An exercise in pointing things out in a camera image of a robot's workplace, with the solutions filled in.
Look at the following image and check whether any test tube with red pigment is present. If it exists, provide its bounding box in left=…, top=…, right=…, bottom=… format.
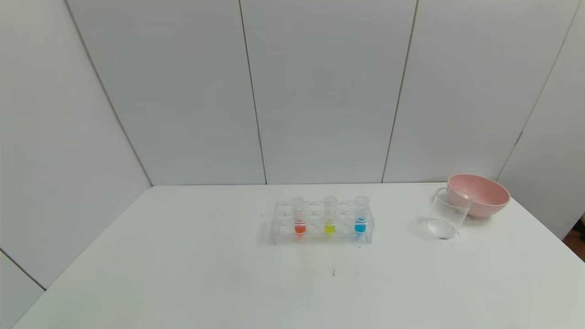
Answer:
left=291, top=196, right=307, bottom=236

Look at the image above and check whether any test tube with blue pigment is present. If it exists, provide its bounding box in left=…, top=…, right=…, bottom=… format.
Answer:
left=355, top=196, right=370, bottom=235

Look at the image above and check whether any test tube with yellow pigment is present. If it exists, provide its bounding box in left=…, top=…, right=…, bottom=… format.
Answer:
left=324, top=196, right=338, bottom=235

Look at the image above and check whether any clear plastic test tube rack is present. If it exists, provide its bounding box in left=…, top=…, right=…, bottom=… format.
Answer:
left=272, top=200, right=375, bottom=246

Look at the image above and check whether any clear glass beaker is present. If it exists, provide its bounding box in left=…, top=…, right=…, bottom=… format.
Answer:
left=427, top=187, right=473, bottom=240

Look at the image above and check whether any pink bowl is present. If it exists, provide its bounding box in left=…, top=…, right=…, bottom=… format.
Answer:
left=447, top=173, right=511, bottom=218

